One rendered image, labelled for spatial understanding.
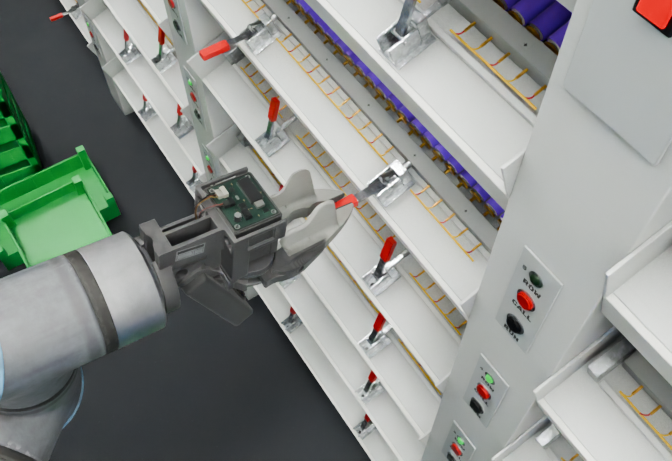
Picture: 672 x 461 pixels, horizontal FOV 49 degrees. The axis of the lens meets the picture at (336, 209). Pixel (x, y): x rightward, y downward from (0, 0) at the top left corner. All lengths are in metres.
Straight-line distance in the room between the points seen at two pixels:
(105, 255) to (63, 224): 1.31
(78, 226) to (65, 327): 1.32
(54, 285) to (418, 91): 0.32
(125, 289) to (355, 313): 0.59
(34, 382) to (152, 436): 1.10
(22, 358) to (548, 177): 0.40
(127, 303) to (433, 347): 0.43
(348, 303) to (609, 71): 0.80
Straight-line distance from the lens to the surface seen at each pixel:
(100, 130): 2.18
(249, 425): 1.68
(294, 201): 0.72
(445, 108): 0.59
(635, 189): 0.45
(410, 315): 0.93
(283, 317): 1.59
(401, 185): 0.77
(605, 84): 0.42
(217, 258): 0.66
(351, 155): 0.81
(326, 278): 1.17
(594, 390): 0.70
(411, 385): 1.10
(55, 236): 1.92
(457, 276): 0.73
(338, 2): 0.67
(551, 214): 0.52
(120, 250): 0.62
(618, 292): 0.53
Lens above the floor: 1.59
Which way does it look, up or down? 56 degrees down
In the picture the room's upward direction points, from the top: straight up
